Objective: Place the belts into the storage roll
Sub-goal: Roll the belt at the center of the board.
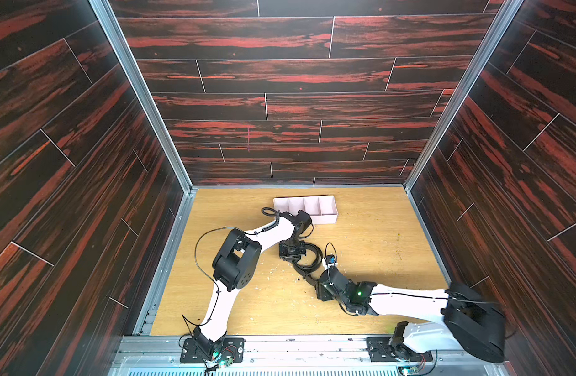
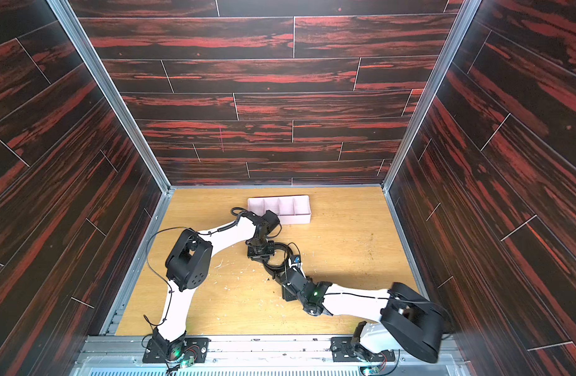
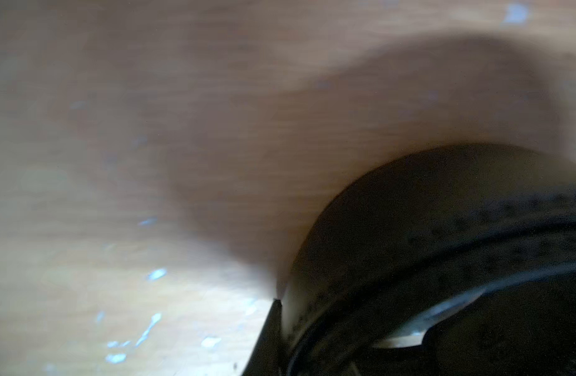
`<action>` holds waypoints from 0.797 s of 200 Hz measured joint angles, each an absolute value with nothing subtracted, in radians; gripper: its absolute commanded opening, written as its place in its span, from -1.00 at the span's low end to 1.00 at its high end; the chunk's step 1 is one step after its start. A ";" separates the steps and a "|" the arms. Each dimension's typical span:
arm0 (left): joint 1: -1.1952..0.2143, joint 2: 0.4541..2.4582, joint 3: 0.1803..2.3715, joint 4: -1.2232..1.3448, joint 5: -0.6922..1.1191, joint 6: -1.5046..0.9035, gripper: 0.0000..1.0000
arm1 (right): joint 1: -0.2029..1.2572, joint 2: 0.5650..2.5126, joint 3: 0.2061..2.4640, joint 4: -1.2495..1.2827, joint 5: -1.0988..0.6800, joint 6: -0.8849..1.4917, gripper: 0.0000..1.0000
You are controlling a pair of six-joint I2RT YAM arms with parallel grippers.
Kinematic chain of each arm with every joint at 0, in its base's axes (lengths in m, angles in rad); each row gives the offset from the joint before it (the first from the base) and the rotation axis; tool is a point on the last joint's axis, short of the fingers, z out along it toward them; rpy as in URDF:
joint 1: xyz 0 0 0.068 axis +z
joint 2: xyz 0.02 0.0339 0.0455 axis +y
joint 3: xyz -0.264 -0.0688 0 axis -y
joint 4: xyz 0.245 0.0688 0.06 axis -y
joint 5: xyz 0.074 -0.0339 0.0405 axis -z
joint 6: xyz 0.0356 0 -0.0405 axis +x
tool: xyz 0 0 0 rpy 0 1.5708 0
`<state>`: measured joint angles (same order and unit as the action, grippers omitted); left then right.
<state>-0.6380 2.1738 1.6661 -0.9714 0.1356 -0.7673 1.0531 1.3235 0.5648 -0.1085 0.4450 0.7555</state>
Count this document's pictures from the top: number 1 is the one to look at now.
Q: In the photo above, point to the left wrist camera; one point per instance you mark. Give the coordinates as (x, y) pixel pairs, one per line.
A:
(301, 222)

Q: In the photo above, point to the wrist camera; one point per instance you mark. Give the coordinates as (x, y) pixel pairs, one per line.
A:
(329, 261)
(301, 222)

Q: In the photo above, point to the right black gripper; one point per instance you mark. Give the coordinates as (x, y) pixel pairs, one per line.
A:
(323, 284)

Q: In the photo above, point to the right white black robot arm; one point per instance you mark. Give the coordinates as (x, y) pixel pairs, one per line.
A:
(456, 318)

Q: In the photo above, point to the pink divided storage box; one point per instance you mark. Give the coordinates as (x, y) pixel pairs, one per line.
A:
(322, 209)

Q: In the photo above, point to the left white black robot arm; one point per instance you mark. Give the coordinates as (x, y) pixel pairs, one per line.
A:
(234, 267)

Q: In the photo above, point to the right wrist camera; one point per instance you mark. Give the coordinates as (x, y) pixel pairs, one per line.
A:
(329, 261)

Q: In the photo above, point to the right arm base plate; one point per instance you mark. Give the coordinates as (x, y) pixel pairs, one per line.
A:
(383, 349)

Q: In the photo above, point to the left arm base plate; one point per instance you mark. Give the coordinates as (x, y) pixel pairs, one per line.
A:
(227, 351)

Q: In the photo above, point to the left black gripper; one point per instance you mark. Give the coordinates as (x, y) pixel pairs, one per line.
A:
(302, 251)

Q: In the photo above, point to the black leather belt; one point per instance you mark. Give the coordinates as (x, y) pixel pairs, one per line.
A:
(307, 269)

